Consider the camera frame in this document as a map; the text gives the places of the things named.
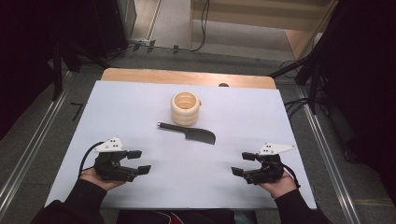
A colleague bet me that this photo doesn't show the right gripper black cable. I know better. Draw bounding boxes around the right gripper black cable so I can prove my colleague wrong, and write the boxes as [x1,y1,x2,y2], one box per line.
[281,162,302,189]

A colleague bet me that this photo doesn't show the light wooden shelf unit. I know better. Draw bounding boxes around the light wooden shelf unit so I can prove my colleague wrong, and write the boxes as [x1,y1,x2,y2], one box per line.
[189,0,340,61]

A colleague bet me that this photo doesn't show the dark cabinet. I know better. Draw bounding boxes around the dark cabinet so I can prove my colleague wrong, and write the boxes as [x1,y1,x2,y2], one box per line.
[92,0,138,60]

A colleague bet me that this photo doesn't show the person's left hand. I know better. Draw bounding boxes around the person's left hand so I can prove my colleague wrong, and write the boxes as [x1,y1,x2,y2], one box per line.
[78,167,126,191]

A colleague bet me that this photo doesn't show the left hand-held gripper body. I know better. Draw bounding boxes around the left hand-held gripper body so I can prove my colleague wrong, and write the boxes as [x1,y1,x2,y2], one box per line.
[92,135,139,183]

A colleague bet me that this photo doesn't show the power strip with plugs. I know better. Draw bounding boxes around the power strip with plugs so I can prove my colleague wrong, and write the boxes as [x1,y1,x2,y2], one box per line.
[129,37,157,52]

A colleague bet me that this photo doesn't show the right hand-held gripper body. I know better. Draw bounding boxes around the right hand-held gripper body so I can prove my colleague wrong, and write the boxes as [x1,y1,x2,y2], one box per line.
[244,143,297,185]

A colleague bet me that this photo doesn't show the black hanging cable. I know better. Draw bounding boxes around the black hanging cable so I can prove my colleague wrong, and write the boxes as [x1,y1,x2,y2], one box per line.
[190,0,210,52]

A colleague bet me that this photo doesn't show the metal floor rail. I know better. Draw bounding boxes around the metal floor rail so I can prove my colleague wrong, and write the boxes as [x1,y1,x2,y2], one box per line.
[0,71,75,216]
[294,85,362,224]

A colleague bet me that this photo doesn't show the wooden table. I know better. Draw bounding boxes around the wooden table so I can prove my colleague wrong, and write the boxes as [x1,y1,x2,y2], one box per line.
[101,67,277,91]

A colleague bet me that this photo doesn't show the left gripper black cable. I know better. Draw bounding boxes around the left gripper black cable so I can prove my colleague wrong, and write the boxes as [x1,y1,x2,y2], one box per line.
[78,141,106,178]

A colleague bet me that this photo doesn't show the cream ribbed wooden holder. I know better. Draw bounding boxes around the cream ribbed wooden holder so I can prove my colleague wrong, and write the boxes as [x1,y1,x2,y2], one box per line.
[170,91,202,127]

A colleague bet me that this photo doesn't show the person's right hand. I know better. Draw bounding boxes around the person's right hand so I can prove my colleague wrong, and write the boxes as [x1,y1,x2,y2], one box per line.
[257,171,299,199]

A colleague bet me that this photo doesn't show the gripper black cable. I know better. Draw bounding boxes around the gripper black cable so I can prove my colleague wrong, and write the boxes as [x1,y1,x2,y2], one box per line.
[78,141,106,178]
[281,162,302,189]

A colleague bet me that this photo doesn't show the black spatula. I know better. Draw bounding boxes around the black spatula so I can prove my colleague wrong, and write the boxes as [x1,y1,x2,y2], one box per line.
[157,121,217,146]

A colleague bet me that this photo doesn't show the black tripod stand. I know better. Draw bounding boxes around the black tripod stand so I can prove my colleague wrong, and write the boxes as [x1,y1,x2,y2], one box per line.
[269,46,331,116]

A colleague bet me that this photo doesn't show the black angled floor tape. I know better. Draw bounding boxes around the black angled floor tape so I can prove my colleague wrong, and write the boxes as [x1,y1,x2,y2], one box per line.
[69,102,85,122]

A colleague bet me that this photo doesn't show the white board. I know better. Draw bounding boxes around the white board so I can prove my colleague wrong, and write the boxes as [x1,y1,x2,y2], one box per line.
[45,79,318,210]

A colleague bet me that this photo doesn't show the black floor cables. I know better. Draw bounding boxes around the black floor cables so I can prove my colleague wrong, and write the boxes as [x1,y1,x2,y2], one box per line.
[282,97,312,119]

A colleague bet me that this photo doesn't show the black metal stand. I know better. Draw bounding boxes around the black metal stand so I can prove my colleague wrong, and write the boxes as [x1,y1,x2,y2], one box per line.
[50,36,110,101]

